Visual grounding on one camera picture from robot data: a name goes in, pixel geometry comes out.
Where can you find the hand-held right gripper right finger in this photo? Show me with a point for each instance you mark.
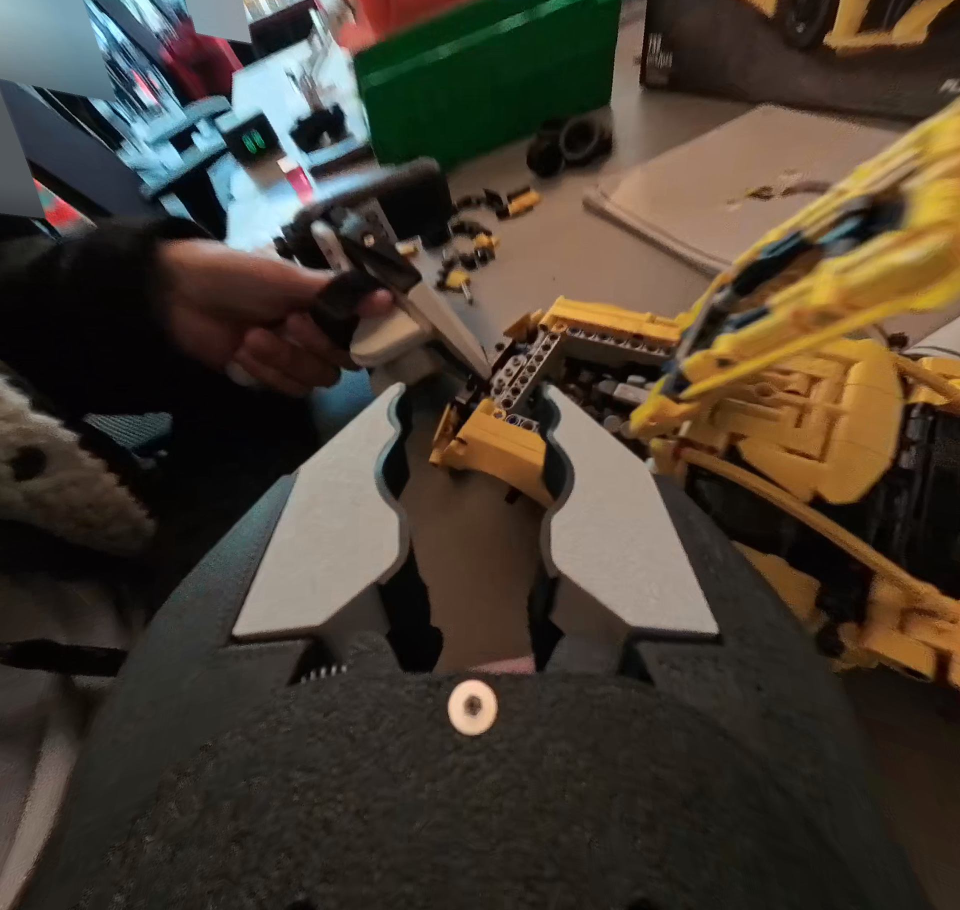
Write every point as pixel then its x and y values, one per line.
pixel 630 550

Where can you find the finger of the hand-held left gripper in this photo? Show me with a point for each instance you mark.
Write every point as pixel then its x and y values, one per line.
pixel 450 332

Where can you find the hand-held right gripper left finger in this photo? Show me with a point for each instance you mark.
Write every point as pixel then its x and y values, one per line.
pixel 322 542

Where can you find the yellow brick car model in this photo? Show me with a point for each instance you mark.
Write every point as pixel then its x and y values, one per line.
pixel 810 415

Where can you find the grey desk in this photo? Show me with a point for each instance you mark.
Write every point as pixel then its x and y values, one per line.
pixel 570 250

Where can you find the person's left hand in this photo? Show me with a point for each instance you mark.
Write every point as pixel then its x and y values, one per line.
pixel 240 302

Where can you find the pile of small black yellow pieces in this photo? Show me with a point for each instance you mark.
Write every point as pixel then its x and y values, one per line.
pixel 480 239

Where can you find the green plastic bin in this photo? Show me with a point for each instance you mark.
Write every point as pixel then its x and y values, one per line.
pixel 487 77

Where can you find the black fleece-lined jacket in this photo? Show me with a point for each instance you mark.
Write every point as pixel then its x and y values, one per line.
pixel 60 475

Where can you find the open instruction booklet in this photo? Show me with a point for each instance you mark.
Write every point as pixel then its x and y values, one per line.
pixel 712 190

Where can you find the car set box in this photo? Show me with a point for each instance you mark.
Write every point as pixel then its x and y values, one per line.
pixel 712 32

